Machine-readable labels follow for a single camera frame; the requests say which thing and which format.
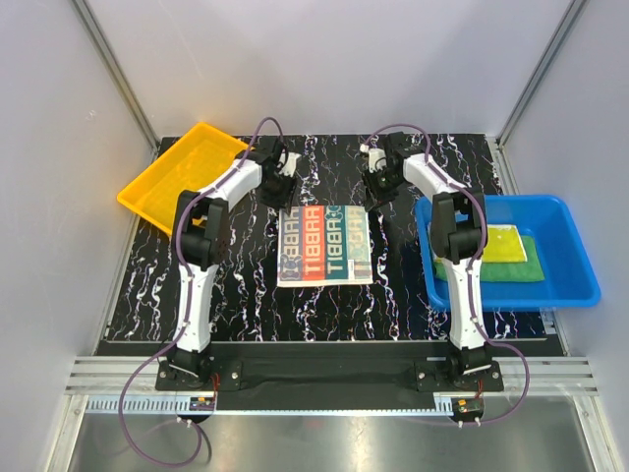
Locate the yellow plastic tray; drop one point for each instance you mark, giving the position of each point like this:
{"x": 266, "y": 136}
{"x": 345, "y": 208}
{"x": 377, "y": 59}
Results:
{"x": 197, "y": 159}

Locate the green microfibre towel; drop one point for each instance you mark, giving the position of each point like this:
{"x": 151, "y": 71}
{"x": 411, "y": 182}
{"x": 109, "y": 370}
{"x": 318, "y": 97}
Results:
{"x": 526, "y": 272}

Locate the white red printed towel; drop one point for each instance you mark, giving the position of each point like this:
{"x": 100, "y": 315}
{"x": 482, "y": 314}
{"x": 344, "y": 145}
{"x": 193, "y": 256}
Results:
{"x": 324, "y": 246}

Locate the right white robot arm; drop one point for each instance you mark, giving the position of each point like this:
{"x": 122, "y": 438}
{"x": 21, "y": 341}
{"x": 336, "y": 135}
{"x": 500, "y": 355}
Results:
{"x": 457, "y": 235}

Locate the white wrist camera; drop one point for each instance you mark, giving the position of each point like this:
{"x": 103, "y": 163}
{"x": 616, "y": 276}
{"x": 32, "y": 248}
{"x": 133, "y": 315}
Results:
{"x": 288, "y": 163}
{"x": 376, "y": 157}

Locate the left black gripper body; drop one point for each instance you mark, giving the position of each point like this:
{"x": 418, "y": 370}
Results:
{"x": 277, "y": 193}

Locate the aluminium frame rail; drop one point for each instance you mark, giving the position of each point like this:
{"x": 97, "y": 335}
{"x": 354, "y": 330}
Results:
{"x": 123, "y": 384}

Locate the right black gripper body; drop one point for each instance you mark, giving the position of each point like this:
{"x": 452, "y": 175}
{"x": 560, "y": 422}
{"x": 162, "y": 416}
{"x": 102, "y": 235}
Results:
{"x": 380, "y": 186}

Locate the yellow patterned towel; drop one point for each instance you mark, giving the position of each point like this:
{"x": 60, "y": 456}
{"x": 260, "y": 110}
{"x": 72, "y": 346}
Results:
{"x": 504, "y": 245}

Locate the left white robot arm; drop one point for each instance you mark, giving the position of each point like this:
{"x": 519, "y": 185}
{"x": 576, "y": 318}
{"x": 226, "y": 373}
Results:
{"x": 200, "y": 240}

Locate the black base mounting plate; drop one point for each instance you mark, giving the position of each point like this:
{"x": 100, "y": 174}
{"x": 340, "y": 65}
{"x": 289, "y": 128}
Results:
{"x": 326, "y": 377}

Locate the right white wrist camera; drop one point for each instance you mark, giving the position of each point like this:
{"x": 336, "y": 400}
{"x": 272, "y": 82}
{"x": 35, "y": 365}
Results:
{"x": 376, "y": 157}

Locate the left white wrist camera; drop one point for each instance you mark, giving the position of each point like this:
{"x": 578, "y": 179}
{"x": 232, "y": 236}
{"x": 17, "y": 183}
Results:
{"x": 288, "y": 163}

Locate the blue plastic bin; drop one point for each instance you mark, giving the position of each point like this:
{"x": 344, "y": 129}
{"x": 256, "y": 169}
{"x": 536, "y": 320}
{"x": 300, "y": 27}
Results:
{"x": 569, "y": 278}

